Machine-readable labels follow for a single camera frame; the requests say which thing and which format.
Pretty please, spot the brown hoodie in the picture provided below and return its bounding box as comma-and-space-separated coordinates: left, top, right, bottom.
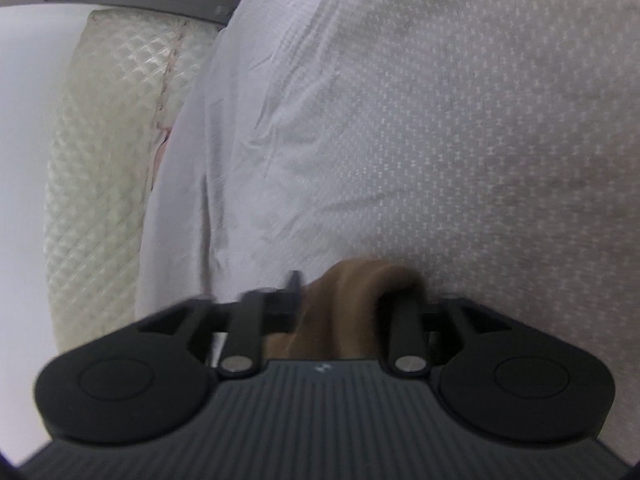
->
262, 257, 425, 361

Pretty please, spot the cream quilted headboard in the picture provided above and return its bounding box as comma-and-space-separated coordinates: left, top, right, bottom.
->
42, 7, 221, 353

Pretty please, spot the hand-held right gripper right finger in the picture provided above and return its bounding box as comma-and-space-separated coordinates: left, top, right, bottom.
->
380, 287, 513, 377

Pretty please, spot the grey bed duvet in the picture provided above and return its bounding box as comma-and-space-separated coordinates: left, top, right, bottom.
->
135, 0, 640, 361

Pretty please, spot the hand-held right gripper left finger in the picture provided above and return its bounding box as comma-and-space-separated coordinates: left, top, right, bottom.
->
135, 270, 306, 379

